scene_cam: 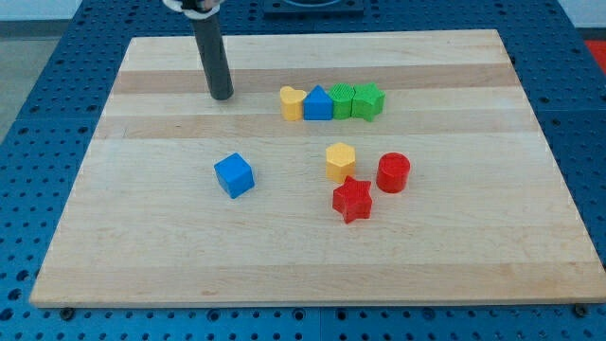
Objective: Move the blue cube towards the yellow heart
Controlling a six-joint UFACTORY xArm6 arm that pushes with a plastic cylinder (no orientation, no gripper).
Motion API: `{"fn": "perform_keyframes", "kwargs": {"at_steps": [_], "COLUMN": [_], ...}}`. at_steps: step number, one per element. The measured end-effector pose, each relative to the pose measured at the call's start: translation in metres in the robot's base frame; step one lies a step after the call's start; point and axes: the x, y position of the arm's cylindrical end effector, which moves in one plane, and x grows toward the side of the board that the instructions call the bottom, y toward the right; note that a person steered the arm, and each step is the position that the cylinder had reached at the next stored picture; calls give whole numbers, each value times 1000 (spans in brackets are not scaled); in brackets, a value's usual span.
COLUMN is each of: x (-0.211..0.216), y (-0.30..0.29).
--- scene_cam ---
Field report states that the green cylinder block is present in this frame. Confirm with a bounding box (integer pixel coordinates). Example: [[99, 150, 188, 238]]
[[328, 83, 355, 119]]

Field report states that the green star block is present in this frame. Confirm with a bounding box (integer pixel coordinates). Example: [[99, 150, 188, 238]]
[[351, 82, 385, 122]]

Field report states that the blue triangle block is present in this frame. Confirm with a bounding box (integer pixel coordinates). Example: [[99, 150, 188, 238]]
[[303, 85, 333, 120]]

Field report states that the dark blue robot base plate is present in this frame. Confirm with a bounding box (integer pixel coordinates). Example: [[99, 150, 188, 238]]
[[260, 0, 365, 18]]

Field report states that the red cylinder block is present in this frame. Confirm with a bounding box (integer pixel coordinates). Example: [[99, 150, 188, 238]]
[[376, 153, 411, 193]]

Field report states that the blue cube block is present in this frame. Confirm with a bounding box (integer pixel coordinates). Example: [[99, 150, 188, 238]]
[[214, 153, 255, 199]]

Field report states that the yellow heart block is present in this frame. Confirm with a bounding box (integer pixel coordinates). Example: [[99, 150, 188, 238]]
[[279, 86, 308, 121]]

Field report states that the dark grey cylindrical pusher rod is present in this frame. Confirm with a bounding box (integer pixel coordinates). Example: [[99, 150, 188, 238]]
[[190, 13, 234, 100]]

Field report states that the wooden board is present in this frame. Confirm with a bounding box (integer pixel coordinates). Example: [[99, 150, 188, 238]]
[[30, 29, 605, 308]]

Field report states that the white tool mount ring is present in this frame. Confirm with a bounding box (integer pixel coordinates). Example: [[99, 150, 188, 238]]
[[162, 0, 223, 19]]

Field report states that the red star block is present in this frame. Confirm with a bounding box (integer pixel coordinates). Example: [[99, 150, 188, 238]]
[[332, 175, 373, 224]]

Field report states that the yellow hexagon block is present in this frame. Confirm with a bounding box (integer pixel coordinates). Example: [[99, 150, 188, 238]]
[[326, 142, 356, 184]]

